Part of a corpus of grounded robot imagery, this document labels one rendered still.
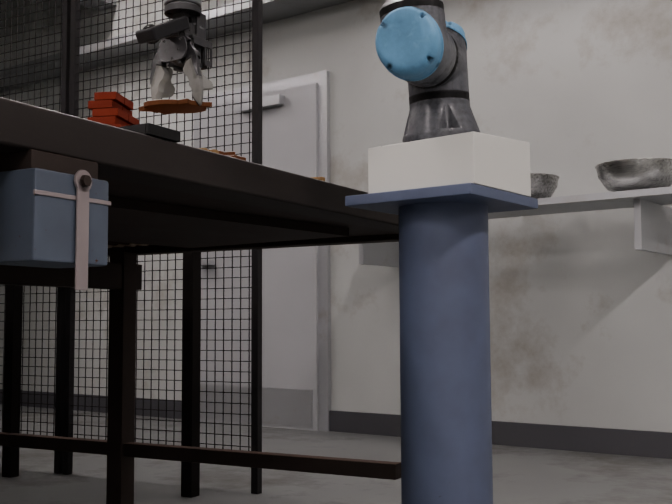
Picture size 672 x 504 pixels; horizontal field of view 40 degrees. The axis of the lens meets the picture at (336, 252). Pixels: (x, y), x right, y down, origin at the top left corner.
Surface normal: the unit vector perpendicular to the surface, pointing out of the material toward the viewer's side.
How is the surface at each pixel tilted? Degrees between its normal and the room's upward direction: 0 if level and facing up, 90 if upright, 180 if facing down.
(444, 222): 90
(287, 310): 90
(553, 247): 90
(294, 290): 90
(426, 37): 101
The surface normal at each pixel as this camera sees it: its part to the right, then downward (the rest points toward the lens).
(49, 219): 0.87, -0.04
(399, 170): -0.60, -0.06
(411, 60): -0.36, 0.11
